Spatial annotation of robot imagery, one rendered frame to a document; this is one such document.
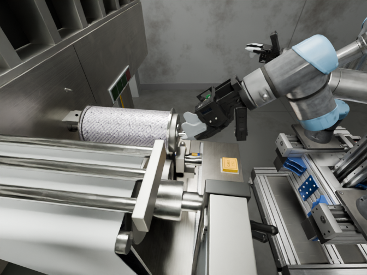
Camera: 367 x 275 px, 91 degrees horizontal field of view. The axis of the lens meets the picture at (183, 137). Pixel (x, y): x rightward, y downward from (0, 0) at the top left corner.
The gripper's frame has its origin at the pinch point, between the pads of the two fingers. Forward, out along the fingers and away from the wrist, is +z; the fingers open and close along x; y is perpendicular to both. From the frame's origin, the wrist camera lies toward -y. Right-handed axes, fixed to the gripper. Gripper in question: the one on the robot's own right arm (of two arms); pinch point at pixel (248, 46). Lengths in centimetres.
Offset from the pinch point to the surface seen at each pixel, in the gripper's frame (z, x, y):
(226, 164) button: -11, -72, 22
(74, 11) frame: 45, -73, -37
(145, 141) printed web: 10, -96, -17
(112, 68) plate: 47, -66, -13
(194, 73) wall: 90, 125, 113
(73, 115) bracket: 33, -98, -19
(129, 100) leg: 76, -38, 36
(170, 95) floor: 117, 85, 136
